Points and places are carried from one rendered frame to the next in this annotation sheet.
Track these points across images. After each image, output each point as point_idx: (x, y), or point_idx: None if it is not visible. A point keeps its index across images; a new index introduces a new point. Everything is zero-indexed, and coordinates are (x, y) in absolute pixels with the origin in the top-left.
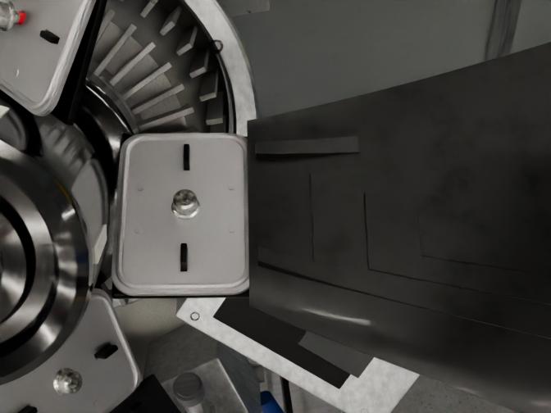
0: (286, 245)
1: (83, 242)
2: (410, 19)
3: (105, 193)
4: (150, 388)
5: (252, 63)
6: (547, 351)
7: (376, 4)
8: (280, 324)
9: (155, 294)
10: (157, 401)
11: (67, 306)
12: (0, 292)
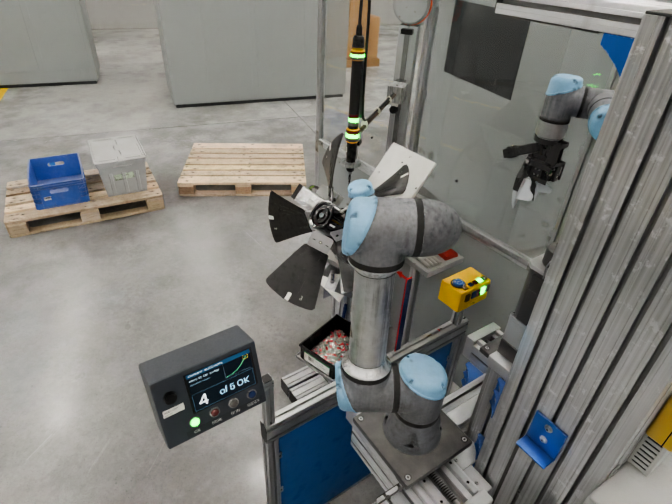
0: None
1: (329, 221)
2: None
3: (339, 226)
4: (326, 255)
5: (448, 317)
6: (348, 269)
7: (480, 327)
8: None
9: (331, 235)
10: (325, 257)
11: (323, 225)
12: (321, 220)
